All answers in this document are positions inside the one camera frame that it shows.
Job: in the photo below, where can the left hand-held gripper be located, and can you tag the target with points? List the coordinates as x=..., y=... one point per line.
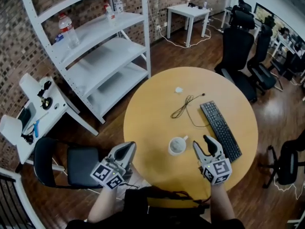
x=107, y=174

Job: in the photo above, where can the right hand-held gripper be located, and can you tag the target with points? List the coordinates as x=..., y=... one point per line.
x=218, y=169

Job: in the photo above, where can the white cup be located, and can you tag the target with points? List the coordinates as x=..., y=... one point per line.
x=177, y=147

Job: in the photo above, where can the small white item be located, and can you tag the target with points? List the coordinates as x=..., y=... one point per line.
x=178, y=90

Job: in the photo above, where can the person's right forearm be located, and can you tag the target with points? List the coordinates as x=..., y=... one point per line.
x=221, y=204

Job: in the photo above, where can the person's left forearm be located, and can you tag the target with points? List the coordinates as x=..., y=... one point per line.
x=102, y=206

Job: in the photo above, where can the black keyboard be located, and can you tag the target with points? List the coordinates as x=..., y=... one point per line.
x=221, y=130

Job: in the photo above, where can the black cushioned side chair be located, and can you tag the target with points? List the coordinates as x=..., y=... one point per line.
x=81, y=166

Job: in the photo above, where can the person's black clothing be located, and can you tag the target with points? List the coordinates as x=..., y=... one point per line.
x=152, y=213

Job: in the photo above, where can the white work desk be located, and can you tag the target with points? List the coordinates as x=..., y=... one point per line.
x=57, y=113

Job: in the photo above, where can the black mesh office chair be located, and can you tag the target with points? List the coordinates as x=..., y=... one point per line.
x=288, y=163

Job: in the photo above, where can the white metal shelf rack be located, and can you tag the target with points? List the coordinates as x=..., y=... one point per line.
x=100, y=63

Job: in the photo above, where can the black desk microscope stand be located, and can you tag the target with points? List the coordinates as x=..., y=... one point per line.
x=45, y=96

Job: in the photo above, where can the black high-back office chair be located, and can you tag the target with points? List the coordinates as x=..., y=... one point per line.
x=261, y=68
x=238, y=46
x=243, y=5

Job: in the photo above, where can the dark tablet screen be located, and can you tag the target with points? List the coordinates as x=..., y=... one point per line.
x=25, y=118

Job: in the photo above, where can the white plastic chair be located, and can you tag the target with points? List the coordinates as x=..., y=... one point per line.
x=10, y=129

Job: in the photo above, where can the small blue packet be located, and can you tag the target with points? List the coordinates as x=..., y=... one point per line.
x=59, y=38

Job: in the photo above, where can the large clear red-capped bottle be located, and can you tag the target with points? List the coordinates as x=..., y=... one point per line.
x=68, y=32

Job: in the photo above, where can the small clear red-capped bottle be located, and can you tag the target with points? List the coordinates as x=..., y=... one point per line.
x=110, y=14

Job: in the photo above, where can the small white square table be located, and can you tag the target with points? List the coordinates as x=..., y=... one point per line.
x=188, y=11

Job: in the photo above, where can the white plastic jar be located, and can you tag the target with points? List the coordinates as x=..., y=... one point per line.
x=118, y=5

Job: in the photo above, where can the computer monitor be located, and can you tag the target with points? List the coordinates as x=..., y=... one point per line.
x=263, y=12

